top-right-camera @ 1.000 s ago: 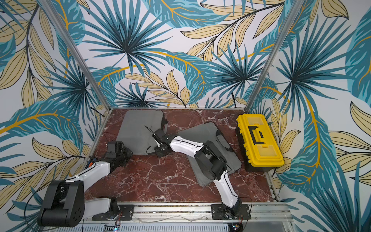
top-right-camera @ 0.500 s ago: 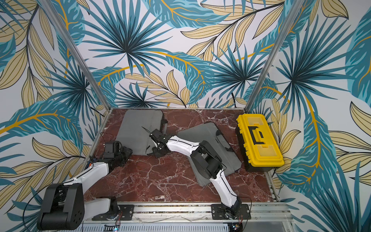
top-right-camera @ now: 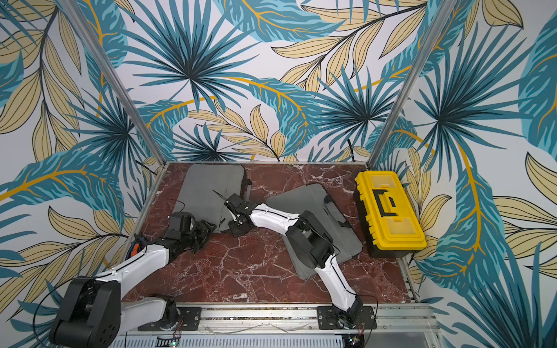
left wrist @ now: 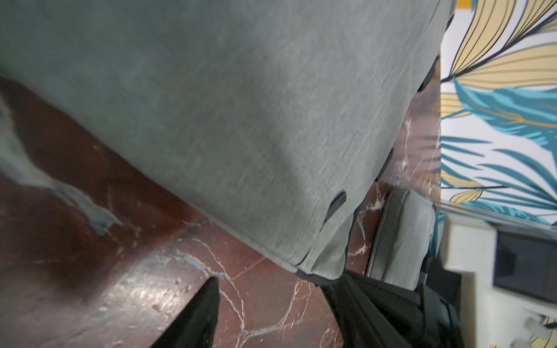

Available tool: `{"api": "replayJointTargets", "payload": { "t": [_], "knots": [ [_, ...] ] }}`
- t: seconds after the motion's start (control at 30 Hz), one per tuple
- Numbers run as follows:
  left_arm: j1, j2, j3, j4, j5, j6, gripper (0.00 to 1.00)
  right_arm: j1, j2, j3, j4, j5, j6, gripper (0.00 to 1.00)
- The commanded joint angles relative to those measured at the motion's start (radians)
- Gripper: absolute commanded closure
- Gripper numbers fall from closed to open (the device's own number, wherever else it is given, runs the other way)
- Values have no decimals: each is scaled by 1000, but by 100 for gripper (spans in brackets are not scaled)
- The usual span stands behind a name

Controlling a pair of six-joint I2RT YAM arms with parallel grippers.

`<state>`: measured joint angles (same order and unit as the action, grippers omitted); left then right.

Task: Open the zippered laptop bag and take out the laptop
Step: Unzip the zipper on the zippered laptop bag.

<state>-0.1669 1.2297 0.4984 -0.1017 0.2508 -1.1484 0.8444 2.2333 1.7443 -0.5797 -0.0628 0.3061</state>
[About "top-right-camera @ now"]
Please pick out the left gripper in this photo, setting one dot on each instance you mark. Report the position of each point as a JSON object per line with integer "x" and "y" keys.
{"x": 205, "y": 229}

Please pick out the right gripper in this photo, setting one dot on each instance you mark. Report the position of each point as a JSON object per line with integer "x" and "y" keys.
{"x": 234, "y": 206}

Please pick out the grey zippered laptop bag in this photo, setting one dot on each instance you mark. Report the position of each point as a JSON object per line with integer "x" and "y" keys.
{"x": 205, "y": 189}

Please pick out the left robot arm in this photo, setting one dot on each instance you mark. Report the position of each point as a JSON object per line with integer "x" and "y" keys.
{"x": 92, "y": 312}

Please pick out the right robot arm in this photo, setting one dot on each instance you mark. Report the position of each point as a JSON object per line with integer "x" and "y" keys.
{"x": 312, "y": 245}

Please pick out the white ventilation grille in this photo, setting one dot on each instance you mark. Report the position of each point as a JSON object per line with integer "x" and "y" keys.
{"x": 231, "y": 340}

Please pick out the yellow black toolbox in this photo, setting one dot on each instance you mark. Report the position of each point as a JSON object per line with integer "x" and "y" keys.
{"x": 389, "y": 223}

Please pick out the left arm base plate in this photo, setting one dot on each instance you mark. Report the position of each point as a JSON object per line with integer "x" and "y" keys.
{"x": 178, "y": 319}

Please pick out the left aluminium frame post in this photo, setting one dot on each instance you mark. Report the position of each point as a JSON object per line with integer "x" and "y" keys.
{"x": 78, "y": 21}

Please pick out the aluminium frame post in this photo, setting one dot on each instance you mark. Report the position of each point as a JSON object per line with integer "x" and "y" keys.
{"x": 422, "y": 56}
{"x": 78, "y": 21}

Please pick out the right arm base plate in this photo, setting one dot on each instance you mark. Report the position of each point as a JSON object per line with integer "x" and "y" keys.
{"x": 331, "y": 318}

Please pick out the aluminium front rail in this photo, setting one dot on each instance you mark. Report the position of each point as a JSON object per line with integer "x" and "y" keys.
{"x": 301, "y": 318}

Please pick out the right aluminium frame post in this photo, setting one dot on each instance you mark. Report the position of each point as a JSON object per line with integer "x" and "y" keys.
{"x": 422, "y": 56}

